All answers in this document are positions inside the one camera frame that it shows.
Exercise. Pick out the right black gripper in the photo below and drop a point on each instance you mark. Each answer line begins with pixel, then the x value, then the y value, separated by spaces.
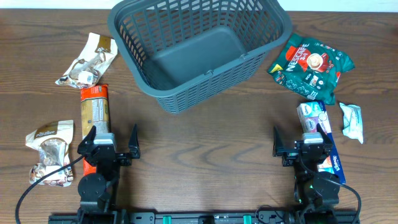
pixel 302 154

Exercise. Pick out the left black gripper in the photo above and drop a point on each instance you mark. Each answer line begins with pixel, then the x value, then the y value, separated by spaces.
pixel 125 159

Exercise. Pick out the Kleenex tissue multipack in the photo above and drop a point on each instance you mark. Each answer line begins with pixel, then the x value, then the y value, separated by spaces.
pixel 310 115

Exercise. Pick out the orange spaghetti packet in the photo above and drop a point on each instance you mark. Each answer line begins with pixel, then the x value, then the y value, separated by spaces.
pixel 94 109

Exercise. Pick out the small white tissue packet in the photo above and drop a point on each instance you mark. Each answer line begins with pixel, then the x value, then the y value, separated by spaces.
pixel 352 122

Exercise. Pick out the green Nescafe coffee bag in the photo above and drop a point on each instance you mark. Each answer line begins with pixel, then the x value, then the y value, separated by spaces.
pixel 310 68

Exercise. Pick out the beige snack pouch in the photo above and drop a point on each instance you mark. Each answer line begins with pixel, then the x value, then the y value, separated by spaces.
pixel 88 68
pixel 52 142

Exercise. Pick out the grey plastic basket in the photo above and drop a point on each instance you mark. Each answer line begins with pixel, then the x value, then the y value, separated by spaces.
pixel 182 52

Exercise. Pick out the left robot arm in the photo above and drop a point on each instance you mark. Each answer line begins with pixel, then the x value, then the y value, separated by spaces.
pixel 98 190

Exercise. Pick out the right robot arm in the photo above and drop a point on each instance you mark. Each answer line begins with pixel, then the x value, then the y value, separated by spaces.
pixel 315 191

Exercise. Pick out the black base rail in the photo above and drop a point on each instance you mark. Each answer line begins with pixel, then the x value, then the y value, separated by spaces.
pixel 176 218

